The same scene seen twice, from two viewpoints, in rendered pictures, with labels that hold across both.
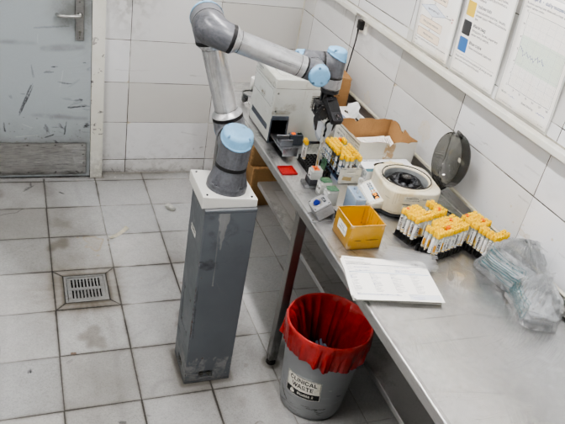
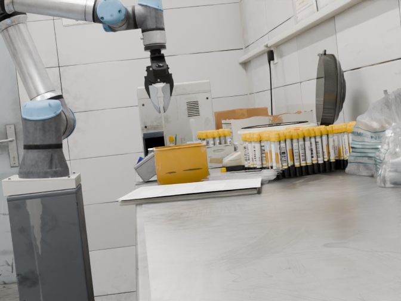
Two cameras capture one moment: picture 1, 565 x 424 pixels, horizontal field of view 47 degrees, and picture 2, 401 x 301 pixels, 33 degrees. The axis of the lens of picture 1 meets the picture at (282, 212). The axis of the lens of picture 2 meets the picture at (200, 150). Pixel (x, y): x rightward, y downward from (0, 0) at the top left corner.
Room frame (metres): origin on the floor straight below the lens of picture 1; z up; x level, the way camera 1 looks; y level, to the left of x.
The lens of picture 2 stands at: (0.32, -0.94, 1.05)
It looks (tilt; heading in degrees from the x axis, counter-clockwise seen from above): 3 degrees down; 20
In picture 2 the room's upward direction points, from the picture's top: 6 degrees counter-clockwise
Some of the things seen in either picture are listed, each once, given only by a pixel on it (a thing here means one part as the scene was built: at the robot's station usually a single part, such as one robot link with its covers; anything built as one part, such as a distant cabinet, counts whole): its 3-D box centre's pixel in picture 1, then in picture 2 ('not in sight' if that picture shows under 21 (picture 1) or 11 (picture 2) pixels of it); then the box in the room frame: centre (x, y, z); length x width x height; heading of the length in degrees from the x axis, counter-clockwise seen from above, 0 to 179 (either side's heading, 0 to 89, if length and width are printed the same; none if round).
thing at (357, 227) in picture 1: (358, 227); (180, 165); (1.97, -0.27, 0.93); 0.13 x 0.13 x 0.10; 25
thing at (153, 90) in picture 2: (316, 128); (154, 99); (2.32, -0.07, 1.11); 0.06 x 0.03 x 0.09; 23
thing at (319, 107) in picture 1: (325, 102); (157, 65); (2.33, -0.08, 1.22); 0.09 x 0.08 x 0.12; 23
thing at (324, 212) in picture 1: (325, 207); (156, 166); (2.08, -0.15, 0.92); 0.13 x 0.07 x 0.08; 115
